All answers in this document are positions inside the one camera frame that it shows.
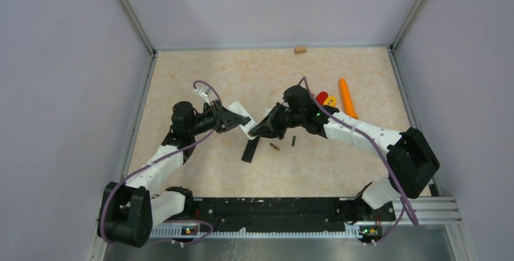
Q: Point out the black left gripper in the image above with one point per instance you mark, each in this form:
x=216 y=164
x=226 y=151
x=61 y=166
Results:
x=225 y=119

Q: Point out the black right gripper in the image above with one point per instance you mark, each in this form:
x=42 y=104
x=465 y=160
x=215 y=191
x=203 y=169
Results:
x=270 y=127

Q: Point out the white remote control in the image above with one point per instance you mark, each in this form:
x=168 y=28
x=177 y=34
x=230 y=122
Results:
x=248 y=121

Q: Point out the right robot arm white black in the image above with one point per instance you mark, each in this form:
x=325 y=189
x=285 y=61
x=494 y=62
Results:
x=409 y=160

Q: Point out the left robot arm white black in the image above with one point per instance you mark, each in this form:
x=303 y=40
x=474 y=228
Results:
x=128 y=211

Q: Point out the black remote control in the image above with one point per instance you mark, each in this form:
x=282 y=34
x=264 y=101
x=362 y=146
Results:
x=250 y=149

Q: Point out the brown gold AAA battery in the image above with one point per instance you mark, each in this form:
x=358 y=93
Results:
x=274 y=147

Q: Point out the red yellow toy piece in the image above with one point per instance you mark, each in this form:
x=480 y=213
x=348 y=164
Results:
x=324 y=98

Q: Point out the small wooden block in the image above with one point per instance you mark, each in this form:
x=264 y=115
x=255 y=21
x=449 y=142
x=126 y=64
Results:
x=300 y=50

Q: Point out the orange toy carrot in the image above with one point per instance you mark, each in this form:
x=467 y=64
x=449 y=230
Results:
x=346 y=98

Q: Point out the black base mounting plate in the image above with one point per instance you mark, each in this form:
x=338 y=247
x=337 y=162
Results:
x=284 y=214

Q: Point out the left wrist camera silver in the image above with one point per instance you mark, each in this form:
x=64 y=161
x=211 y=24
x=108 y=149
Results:
x=203 y=92

